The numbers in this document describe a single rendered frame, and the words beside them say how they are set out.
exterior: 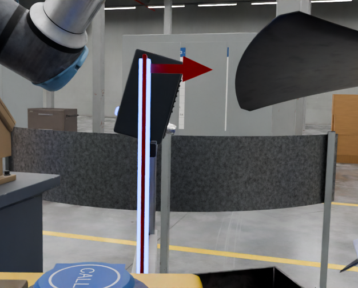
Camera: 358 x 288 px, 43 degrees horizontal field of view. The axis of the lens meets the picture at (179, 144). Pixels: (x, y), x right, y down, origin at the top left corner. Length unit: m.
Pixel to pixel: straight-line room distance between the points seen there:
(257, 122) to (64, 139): 4.42
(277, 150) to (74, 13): 1.82
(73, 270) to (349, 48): 0.29
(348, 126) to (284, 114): 3.90
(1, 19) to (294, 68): 0.58
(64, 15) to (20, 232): 0.38
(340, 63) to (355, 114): 8.22
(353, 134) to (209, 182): 6.46
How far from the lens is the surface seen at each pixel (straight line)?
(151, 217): 0.98
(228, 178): 2.40
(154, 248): 0.91
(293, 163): 2.57
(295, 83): 0.50
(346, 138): 8.69
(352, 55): 0.42
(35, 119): 7.44
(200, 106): 6.75
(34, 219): 0.86
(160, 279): 0.22
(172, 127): 1.04
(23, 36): 0.88
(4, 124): 0.83
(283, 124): 4.86
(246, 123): 6.63
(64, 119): 7.21
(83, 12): 0.84
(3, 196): 0.75
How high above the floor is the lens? 1.16
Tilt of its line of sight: 6 degrees down
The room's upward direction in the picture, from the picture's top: 1 degrees clockwise
